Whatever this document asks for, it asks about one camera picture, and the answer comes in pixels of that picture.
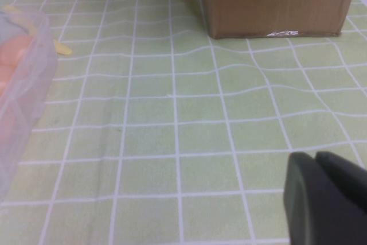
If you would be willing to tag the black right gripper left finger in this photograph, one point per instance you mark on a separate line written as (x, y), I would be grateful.
(298, 199)

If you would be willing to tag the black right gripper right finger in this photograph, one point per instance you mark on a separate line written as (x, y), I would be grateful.
(338, 199)

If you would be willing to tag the clear plastic egg box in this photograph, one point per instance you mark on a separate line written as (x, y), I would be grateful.
(37, 84)

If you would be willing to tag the green checked tablecloth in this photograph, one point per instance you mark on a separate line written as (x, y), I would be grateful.
(172, 141)

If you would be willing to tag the yellow plastic knife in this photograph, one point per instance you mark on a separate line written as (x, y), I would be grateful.
(61, 48)

